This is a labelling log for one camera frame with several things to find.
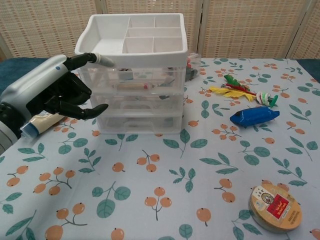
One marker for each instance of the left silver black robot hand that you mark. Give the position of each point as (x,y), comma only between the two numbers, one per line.
(37,82)

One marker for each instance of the clear plastic drawer with pencil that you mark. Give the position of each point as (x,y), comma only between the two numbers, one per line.
(140,78)

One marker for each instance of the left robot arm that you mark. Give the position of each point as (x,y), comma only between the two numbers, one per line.
(6,135)

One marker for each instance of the white plastic drawer organizer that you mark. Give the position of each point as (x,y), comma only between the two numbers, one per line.
(140,58)

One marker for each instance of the clear box red black pieces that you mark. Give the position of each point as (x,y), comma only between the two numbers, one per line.
(192,68)

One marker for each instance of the teal table cover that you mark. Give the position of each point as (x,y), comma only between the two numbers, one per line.
(15,67)

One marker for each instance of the cream squeeze sauce bottle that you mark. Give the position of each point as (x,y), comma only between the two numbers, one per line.
(45,122)

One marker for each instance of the wooden pencil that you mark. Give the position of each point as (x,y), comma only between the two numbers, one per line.
(132,86)

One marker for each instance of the black rubber stopper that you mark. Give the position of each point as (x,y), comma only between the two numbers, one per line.
(163,96)

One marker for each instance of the floral leaf berry tablecloth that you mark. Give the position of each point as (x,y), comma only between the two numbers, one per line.
(160,175)

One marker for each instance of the colourful feather shuttlecock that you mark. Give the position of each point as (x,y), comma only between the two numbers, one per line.
(230,91)

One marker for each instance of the woven folding screen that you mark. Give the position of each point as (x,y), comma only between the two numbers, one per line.
(250,27)

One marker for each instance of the blue wrapped package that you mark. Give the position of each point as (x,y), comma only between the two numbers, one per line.
(255,116)

